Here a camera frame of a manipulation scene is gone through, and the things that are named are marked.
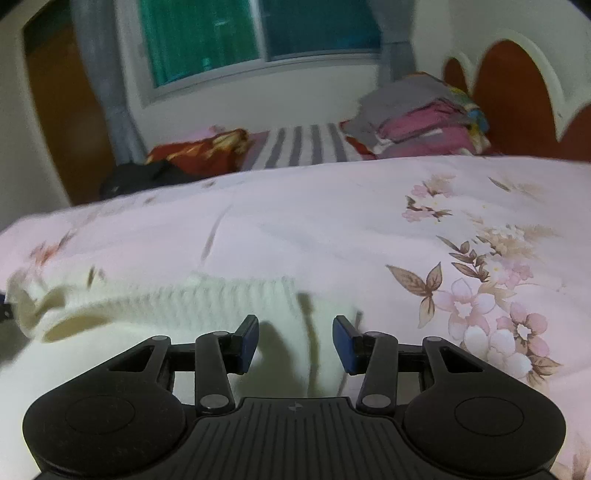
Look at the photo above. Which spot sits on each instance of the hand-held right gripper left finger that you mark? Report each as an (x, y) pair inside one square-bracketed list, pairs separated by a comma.
[(248, 344)]

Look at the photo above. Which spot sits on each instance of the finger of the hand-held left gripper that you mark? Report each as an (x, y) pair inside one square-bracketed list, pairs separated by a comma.
[(3, 307)]

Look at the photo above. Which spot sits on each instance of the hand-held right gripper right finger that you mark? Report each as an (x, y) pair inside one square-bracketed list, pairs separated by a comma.
[(344, 344)]

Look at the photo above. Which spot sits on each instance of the white knitted sweater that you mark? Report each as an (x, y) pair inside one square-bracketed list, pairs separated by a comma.
[(152, 318)]

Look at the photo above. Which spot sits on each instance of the pile of folded clothes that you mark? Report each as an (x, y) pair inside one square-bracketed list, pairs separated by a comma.
[(415, 120)]

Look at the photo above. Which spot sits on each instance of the pink floral bed sheet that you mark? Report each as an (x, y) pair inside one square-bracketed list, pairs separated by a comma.
[(323, 221)]

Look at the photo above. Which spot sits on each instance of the black cloth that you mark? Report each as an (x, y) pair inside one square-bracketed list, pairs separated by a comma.
[(143, 177)]

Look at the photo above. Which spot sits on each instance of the red floral cloth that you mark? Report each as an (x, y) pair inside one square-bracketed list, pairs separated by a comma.
[(198, 152)]

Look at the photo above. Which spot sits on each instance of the brown wooden door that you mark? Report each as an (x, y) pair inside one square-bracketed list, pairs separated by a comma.
[(64, 115)]

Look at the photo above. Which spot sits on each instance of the grey striped cloth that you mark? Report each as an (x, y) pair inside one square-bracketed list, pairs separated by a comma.
[(300, 145)]

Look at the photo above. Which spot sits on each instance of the grey curtain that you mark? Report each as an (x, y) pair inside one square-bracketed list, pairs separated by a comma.
[(108, 78), (395, 41)]

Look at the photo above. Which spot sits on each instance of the red and white headboard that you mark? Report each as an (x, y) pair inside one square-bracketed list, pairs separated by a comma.
[(512, 92)]

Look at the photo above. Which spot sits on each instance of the sliding glass window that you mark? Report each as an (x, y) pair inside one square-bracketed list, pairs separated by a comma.
[(258, 37)]

